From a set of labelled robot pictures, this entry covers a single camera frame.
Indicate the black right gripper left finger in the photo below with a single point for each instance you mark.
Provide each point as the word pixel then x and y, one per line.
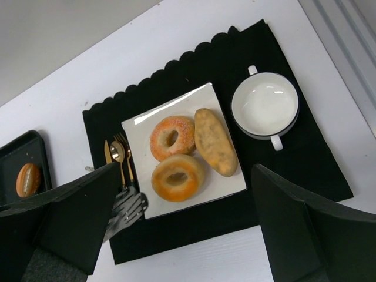
pixel 57 235

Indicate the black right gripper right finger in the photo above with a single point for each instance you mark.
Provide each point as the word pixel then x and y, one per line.
pixel 311 238

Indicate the metal tongs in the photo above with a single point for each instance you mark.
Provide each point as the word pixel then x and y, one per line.
pixel 129 207

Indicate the glazed ring donut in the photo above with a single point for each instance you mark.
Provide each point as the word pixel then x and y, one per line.
pixel 172 135
pixel 178 178

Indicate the long golden bread loaf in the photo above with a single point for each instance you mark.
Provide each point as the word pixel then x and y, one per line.
pixel 213 143

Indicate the orange glazed bread roll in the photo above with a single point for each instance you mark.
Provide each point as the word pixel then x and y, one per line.
pixel 28 180

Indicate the gold knife green handle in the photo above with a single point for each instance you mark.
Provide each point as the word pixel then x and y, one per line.
pixel 108 156

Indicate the gold spoon green handle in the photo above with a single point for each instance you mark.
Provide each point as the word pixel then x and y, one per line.
pixel 118 154

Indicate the gold fork green handle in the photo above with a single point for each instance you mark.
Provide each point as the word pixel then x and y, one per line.
pixel 121 139

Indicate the white cup with handle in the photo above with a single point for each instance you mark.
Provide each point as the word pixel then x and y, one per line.
pixel 265 106

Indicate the metal rail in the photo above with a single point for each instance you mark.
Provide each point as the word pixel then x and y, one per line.
pixel 350 44

